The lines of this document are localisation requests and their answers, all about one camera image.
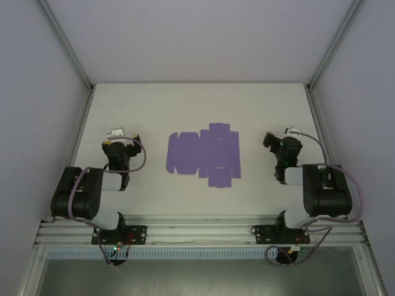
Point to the grey metal sheet panel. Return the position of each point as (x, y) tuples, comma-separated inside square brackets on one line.
[(197, 280)]

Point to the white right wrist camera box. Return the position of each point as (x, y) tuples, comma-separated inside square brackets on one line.
[(293, 130)]

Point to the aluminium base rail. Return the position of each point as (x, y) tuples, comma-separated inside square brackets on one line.
[(197, 231)]

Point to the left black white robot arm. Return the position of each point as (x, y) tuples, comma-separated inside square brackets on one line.
[(89, 197)]

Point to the aluminium lower frame leg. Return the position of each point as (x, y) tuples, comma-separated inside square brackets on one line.
[(29, 274), (370, 274)]

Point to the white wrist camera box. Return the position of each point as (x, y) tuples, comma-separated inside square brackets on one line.
[(116, 133), (293, 130)]

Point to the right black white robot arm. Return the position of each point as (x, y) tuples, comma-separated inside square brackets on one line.
[(324, 197)]

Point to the aluminium table side rail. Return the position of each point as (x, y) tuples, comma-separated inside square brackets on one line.
[(77, 138), (318, 123)]

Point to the aluminium frame post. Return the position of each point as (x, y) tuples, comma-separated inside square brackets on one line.
[(66, 43), (336, 43)]

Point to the purple paper box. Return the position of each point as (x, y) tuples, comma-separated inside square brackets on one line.
[(191, 154)]

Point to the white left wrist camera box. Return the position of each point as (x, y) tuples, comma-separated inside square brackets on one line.
[(116, 133)]

